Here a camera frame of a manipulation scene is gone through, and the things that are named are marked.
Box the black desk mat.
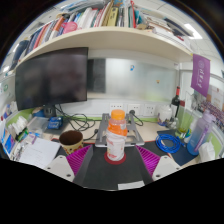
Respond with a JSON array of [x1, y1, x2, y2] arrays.
[[54, 139, 168, 192]]

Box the black computer monitor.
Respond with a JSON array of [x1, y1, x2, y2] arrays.
[[14, 47, 89, 118]]

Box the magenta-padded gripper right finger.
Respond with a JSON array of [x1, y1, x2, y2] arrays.
[[133, 144, 183, 187]]

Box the green drinking glass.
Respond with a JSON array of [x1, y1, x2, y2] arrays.
[[177, 108, 197, 137]]

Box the white paper sheet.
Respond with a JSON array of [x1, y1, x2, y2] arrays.
[[18, 136, 62, 170]]

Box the white ceramic teapot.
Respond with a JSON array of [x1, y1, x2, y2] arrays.
[[157, 104, 173, 126]]

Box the ceiling light panel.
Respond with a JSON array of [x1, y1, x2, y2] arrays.
[[183, 23, 203, 40]]

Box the beige floral mug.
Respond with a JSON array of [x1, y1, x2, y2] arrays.
[[58, 129, 84, 156]]

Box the beige shelf with books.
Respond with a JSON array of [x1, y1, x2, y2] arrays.
[[9, 0, 201, 71]]

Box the coiled blue cable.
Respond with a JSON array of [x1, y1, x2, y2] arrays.
[[155, 133, 182, 154]]

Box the white crumpled tissue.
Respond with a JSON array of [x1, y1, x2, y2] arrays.
[[198, 141, 217, 163]]

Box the white paper label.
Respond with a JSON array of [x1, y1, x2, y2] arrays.
[[117, 180, 146, 191]]

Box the white wall socket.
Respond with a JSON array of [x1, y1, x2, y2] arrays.
[[127, 103, 142, 117], [143, 103, 157, 117], [109, 103, 124, 116]]

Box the clear plastic box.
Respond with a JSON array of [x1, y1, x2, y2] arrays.
[[26, 116, 49, 134]]

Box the purple hanging banner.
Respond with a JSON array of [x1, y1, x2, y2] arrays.
[[190, 53, 212, 98]]

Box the grey metal laptop stand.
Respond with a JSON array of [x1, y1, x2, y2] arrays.
[[94, 113, 145, 148]]

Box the dark wine bottle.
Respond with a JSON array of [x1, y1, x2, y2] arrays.
[[170, 85, 182, 118]]

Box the black tangled cables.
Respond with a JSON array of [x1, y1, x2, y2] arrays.
[[54, 104, 98, 141]]

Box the small blue box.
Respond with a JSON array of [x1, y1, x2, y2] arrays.
[[47, 116, 64, 130]]

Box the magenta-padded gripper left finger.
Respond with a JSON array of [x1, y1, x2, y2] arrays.
[[44, 144, 95, 188]]

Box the dark rectangular desk pad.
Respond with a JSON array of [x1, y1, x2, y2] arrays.
[[156, 129, 198, 167]]

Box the orange-capped drink bottle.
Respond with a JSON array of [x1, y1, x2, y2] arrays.
[[105, 109, 129, 162]]

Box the purple translucent water bottle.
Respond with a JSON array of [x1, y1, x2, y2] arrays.
[[186, 109, 216, 157]]

